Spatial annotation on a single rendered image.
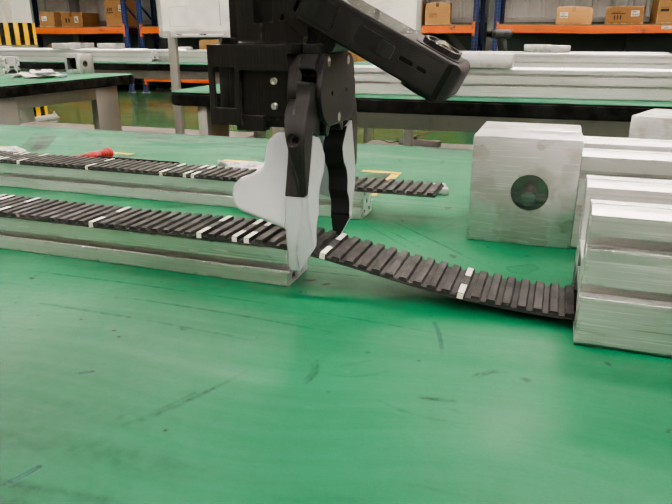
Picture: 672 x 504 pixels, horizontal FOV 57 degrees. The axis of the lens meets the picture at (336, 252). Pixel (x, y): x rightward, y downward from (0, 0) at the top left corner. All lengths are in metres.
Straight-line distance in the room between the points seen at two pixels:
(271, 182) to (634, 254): 0.23
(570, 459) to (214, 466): 0.16
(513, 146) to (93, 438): 0.40
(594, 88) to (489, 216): 1.47
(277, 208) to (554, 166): 0.25
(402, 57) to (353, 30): 0.04
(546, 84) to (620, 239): 1.63
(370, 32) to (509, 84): 1.62
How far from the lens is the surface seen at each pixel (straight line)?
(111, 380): 0.37
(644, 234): 0.38
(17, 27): 8.33
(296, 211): 0.41
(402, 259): 0.46
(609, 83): 2.02
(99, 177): 0.78
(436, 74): 0.40
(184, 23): 3.81
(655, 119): 0.76
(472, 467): 0.29
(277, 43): 0.44
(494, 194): 0.57
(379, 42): 0.40
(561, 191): 0.57
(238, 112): 0.43
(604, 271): 0.39
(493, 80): 2.01
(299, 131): 0.39
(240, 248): 0.47
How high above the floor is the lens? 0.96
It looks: 19 degrees down
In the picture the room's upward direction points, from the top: straight up
